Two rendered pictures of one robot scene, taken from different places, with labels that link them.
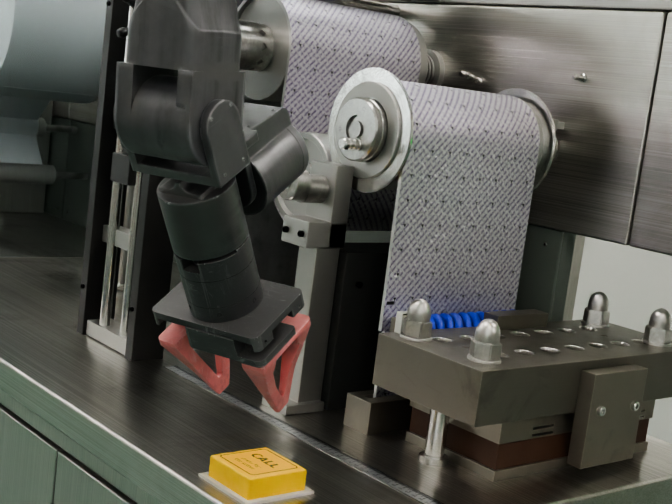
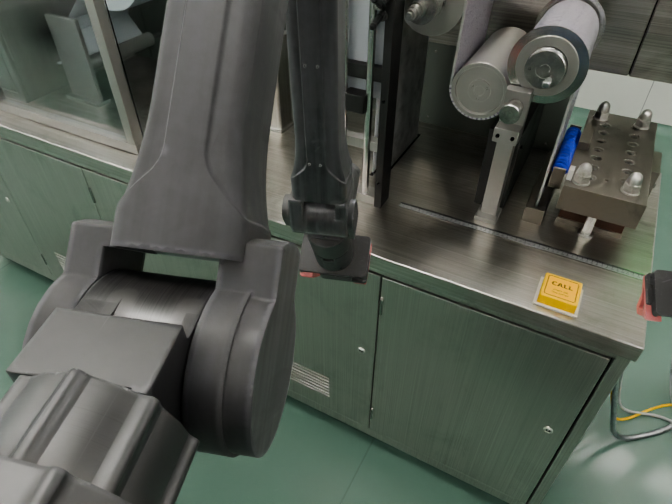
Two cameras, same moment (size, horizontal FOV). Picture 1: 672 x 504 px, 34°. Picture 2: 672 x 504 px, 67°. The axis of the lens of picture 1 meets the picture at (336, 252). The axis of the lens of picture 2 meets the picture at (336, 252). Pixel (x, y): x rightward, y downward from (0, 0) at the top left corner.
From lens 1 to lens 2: 95 cm
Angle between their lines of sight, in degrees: 38
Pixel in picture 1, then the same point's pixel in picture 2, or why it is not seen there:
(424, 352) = (601, 195)
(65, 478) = (391, 289)
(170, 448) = (494, 284)
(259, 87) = (431, 27)
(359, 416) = (534, 217)
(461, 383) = (629, 210)
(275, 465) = (570, 288)
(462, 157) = not seen: hidden behind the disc
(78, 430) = (422, 280)
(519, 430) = not seen: hidden behind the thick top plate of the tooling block
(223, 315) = not seen: outside the picture
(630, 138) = (641, 14)
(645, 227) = (643, 66)
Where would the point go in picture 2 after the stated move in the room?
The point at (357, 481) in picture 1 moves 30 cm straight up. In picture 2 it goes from (583, 269) to (640, 141)
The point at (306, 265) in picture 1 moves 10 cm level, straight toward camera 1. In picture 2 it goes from (504, 150) to (535, 173)
